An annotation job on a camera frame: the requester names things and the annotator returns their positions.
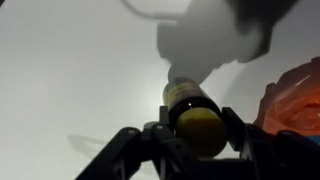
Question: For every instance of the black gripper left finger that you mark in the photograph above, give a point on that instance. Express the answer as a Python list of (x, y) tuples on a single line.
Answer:
[(122, 157)]

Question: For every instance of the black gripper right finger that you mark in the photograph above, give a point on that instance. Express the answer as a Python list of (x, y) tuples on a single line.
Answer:
[(286, 155)]

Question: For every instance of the dark bottle with yellow cap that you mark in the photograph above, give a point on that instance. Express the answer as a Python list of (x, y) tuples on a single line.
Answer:
[(195, 117)]

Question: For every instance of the orange plastic bag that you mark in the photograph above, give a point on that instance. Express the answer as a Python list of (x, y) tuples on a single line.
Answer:
[(293, 102)]

